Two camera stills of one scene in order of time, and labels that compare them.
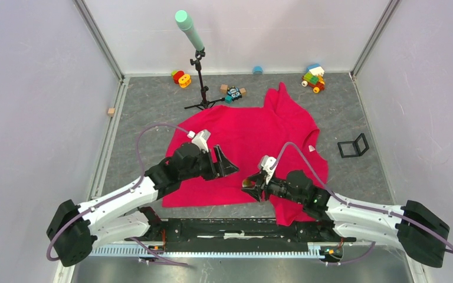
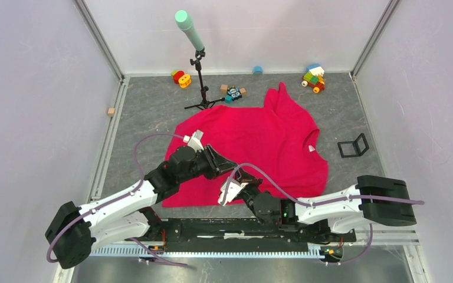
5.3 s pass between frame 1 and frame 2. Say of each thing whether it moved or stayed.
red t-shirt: stayed
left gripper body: stayed
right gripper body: moved
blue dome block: stayed
